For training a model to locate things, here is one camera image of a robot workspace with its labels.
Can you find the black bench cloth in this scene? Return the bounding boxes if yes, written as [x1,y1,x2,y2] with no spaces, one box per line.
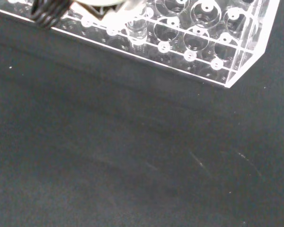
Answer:
[0,0,284,227]

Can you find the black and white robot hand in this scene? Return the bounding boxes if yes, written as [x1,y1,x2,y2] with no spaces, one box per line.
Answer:
[30,0,127,29]

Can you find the clear test tube rack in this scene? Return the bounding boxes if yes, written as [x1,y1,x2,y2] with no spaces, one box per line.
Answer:
[0,0,281,89]

